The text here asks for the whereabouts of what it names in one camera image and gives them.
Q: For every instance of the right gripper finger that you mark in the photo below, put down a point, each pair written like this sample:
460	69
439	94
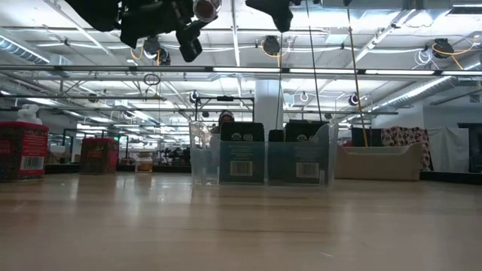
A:
280	13

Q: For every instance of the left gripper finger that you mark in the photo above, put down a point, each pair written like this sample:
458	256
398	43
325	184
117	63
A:
190	45

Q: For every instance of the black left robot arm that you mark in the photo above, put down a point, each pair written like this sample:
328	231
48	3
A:
94	13

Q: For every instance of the person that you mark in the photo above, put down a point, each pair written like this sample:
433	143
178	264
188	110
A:
226	117

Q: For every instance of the white structural column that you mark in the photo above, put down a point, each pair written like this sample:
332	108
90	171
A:
269	109

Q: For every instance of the clear plastic bin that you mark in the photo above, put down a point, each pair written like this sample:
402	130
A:
205	165

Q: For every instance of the red-lidded spice tin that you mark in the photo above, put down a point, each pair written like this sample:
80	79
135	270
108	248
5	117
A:
98	156
24	150

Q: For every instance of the white lumpy background object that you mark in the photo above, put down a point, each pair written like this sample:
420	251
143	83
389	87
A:
29	114

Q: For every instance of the floral patterned cloth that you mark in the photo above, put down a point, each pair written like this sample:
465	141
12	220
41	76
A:
406	137

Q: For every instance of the white plastic bin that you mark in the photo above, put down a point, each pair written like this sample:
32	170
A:
380	165

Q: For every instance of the white hanging sheet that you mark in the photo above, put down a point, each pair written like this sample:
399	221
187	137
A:
448	143

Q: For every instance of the black background rig frame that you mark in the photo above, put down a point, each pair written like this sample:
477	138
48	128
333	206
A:
225	98

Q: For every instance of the silver ventilation duct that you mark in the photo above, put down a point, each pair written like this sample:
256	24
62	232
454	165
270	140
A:
421	90
22	50

